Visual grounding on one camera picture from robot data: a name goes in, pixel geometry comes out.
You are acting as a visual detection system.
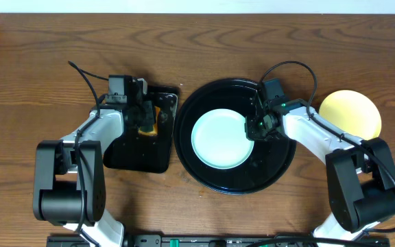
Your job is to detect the rectangular black tray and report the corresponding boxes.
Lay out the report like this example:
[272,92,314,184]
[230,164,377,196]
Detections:
[104,86,180,174]

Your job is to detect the black cable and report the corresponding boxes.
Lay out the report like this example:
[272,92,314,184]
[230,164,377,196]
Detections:
[67,60,109,247]
[257,60,395,234]

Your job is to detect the light green plate top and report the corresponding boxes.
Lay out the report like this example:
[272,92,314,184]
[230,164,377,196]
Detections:
[191,108,254,169]

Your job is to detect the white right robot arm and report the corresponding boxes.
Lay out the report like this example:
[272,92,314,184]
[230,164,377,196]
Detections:
[246,99,395,246]

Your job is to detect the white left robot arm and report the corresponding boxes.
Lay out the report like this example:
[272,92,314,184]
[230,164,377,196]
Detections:
[33,75,156,246]

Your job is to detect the black base unit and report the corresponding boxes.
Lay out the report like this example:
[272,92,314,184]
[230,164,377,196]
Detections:
[45,233,391,247]

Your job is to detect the round black tray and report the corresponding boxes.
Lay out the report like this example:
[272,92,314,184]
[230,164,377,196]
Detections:
[173,78,296,194]

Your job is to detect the orange green sponge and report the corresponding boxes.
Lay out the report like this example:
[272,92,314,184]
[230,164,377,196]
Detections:
[138,106,160,137]

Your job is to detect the right black cable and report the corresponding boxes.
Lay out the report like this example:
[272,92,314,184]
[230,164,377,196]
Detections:
[257,60,395,234]

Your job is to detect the yellow plate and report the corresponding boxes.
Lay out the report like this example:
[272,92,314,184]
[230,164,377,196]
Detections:
[319,90,382,140]

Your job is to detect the left black cable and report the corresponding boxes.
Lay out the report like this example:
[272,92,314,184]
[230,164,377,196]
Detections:
[67,60,109,247]

